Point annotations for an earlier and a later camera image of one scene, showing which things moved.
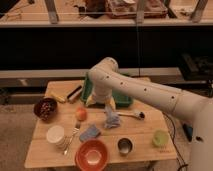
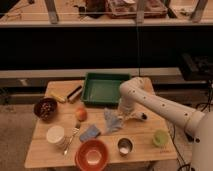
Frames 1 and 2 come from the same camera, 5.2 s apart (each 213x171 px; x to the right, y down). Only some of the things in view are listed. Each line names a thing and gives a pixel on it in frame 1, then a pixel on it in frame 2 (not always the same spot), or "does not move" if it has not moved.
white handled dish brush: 139,115 does not move
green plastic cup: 160,138 does not move
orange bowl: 92,155 does not move
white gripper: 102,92 → 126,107
